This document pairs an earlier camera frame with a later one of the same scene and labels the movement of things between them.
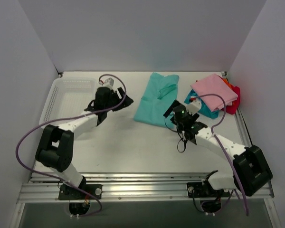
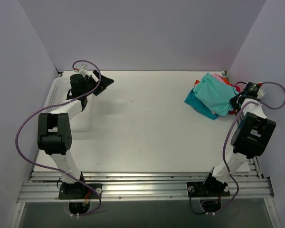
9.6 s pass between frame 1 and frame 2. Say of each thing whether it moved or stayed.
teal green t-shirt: moved
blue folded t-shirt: stayed
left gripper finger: moved
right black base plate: stayed
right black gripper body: moved
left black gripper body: moved
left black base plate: stayed
